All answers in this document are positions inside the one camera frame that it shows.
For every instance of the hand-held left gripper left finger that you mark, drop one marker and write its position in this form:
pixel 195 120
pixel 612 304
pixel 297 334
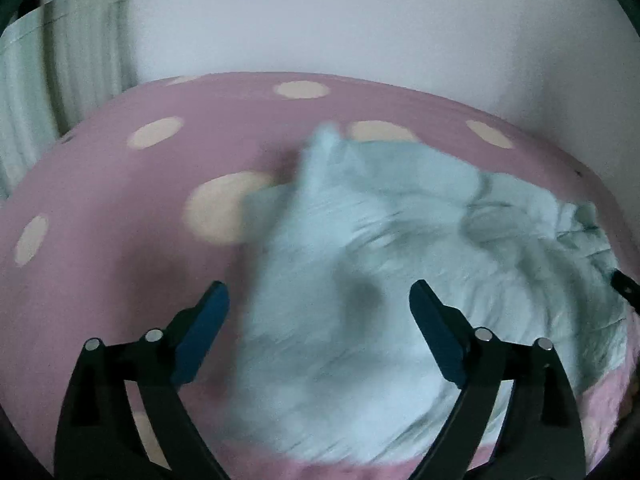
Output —
pixel 202 332

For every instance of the striped headboard cushion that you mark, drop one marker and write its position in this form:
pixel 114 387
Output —
pixel 75 60

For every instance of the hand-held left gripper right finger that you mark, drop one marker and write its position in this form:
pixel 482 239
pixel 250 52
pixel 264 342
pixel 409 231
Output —
pixel 437 337

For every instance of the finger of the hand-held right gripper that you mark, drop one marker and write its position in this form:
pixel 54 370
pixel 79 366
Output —
pixel 627 287

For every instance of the light blue quilted jacket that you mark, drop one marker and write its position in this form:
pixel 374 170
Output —
pixel 350 240

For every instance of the pink polka-dot bed sheet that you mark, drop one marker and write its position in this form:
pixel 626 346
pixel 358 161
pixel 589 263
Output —
pixel 110 200

